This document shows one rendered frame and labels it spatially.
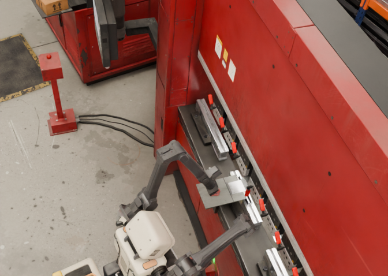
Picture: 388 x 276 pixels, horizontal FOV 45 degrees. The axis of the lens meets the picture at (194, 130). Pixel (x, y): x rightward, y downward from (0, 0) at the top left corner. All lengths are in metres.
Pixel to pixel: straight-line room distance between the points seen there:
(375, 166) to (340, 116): 0.23
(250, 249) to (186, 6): 1.50
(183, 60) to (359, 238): 1.79
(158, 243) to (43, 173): 2.15
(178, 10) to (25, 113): 2.29
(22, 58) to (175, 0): 2.74
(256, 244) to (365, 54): 1.44
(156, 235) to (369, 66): 1.21
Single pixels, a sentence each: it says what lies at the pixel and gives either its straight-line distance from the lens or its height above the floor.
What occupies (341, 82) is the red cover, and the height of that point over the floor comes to 2.30.
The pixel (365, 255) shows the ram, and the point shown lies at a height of 1.87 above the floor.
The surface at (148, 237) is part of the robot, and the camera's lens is 2.31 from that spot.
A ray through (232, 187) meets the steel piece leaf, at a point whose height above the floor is 1.00.
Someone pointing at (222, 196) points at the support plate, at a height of 1.00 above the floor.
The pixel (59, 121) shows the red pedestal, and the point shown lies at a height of 0.12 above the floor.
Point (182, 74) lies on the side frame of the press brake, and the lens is 3.27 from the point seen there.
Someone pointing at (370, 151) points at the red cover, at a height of 2.25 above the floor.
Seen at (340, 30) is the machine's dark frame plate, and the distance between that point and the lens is 2.01.
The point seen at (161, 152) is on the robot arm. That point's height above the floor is 1.60.
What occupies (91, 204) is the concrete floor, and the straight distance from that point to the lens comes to 4.03.
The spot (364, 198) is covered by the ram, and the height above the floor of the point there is 2.05.
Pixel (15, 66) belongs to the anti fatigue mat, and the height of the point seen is 0.02.
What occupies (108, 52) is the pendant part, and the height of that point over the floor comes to 1.37.
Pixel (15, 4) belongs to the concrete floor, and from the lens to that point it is 6.07.
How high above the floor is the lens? 3.43
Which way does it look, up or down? 50 degrees down
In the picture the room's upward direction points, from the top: 8 degrees clockwise
